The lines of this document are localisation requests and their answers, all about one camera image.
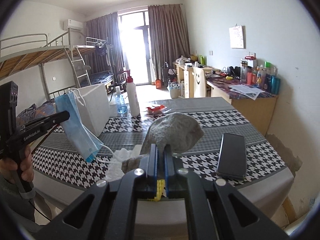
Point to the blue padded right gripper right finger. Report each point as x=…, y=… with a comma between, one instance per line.
x=215, y=209

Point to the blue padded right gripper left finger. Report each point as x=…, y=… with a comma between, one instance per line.
x=106, y=210

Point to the blue surgical face mask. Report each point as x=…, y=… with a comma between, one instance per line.
x=81, y=138

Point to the grey knitted sock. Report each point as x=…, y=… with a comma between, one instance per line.
x=178, y=130

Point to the person's left hand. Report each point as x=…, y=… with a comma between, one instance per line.
x=26, y=166

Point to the white crumpled tissue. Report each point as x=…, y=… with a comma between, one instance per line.
x=130, y=159

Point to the blue plaid quilt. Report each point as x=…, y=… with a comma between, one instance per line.
x=34, y=112

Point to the black smartphone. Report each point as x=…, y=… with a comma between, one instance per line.
x=232, y=156

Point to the houndstooth tablecloth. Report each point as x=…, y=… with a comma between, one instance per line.
x=61, y=174

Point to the metal bunk bed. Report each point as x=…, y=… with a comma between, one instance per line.
x=72, y=47

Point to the white styrofoam box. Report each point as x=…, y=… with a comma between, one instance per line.
x=93, y=106

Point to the clear blue sanitizer bottle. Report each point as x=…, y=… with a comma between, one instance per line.
x=120, y=102

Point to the wooden desk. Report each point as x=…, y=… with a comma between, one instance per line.
x=259, y=111

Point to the white lotion pump bottle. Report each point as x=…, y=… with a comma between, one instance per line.
x=132, y=95

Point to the red snack packet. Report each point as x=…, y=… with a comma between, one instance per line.
x=155, y=109

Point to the black folding chair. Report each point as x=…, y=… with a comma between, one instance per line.
x=120, y=79

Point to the printed paper sheets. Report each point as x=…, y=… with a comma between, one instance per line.
x=246, y=90

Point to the wooden smiley chair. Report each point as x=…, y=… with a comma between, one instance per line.
x=200, y=85

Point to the brown left curtain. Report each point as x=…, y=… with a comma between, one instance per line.
x=105, y=37

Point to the brown curtain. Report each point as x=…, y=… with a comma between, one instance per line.
x=105, y=37
x=168, y=35

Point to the white air conditioner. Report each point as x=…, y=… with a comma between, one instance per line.
x=72, y=24

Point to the orange small bin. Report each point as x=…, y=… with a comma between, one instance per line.
x=158, y=84

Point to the blue shampoo bottle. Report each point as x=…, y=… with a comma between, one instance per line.
x=275, y=85

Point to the glass balcony door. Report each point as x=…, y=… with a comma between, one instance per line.
x=134, y=36

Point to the brown right curtain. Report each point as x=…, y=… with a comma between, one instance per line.
x=168, y=35

